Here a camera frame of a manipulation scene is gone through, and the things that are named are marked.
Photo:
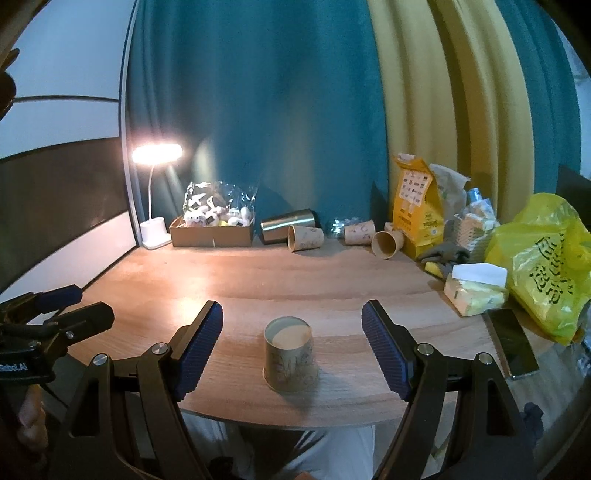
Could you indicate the cardboard box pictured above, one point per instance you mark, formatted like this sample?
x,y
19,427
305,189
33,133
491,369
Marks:
x,y
212,235

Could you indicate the clear plastic wrapper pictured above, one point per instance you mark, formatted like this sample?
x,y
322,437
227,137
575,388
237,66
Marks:
x,y
338,226

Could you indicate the tissue pack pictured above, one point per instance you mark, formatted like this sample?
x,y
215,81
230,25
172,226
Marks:
x,y
475,290

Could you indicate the clear bag of small toys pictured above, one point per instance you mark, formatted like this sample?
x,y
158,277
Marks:
x,y
219,205

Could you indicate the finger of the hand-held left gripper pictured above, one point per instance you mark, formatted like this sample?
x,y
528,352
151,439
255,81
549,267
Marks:
x,y
59,296
87,318

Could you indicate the person's left hand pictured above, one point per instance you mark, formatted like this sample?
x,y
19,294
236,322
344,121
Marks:
x,y
31,413

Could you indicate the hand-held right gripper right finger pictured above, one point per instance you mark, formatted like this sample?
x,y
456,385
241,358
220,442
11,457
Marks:
x,y
387,350

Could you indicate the yellow paper bag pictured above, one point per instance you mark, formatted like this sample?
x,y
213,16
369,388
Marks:
x,y
418,207

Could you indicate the grey glove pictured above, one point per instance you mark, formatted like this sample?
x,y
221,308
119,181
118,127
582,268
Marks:
x,y
445,253

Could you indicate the yellow curtain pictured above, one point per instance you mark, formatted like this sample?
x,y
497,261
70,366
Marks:
x,y
443,101

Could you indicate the white desk lamp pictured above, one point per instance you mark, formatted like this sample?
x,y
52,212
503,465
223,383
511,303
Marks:
x,y
154,228

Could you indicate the yellow plastic bag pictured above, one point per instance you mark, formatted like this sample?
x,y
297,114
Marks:
x,y
540,272

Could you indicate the black smartphone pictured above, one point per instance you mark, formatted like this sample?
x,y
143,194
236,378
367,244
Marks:
x,y
512,341

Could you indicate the person's white clothing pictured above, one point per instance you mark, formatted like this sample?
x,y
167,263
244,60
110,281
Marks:
x,y
318,454

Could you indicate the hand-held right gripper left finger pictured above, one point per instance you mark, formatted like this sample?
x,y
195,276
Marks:
x,y
198,350

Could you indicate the teal curtain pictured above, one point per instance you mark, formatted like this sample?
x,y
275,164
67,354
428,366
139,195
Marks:
x,y
535,110
254,115

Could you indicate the printed paper cup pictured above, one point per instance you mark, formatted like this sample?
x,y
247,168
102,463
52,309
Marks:
x,y
388,243
290,357
359,232
305,237

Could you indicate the stainless steel tumbler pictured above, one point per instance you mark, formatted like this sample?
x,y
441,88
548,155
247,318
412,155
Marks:
x,y
286,225

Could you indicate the crumpled white paper bag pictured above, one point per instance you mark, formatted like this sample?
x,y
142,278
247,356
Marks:
x,y
448,182

